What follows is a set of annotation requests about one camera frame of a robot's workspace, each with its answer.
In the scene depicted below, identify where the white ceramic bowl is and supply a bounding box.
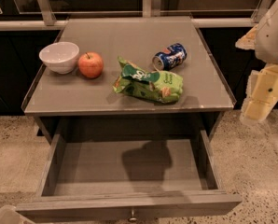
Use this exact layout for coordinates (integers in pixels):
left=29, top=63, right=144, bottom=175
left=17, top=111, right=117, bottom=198
left=39, top=42, right=79, bottom=74

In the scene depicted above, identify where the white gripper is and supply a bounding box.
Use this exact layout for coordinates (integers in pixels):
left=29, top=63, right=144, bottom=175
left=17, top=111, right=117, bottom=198
left=235, top=0, right=278, bottom=124

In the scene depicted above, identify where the red apple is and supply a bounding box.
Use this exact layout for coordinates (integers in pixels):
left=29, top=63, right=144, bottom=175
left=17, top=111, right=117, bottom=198
left=77, top=52, right=104, bottom=78

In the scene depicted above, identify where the translucent plastic bin corner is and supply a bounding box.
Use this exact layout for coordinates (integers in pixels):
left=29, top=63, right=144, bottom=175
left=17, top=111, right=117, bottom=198
left=0, top=205, right=35, bottom=224

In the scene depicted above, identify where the blue soda can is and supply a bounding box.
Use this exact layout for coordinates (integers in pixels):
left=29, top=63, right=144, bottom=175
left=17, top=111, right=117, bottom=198
left=152, top=43, right=187, bottom=71

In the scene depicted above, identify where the grey open top drawer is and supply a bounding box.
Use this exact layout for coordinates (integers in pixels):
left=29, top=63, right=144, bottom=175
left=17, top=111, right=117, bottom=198
left=17, top=131, right=242, bottom=222

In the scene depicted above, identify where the green rice chip bag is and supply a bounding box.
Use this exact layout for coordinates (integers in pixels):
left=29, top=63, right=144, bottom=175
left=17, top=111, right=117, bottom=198
left=113, top=57, right=183, bottom=104

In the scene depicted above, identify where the brass drawer knob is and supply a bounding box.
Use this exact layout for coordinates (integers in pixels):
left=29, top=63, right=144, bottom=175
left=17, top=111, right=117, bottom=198
left=128, top=210, right=137, bottom=223

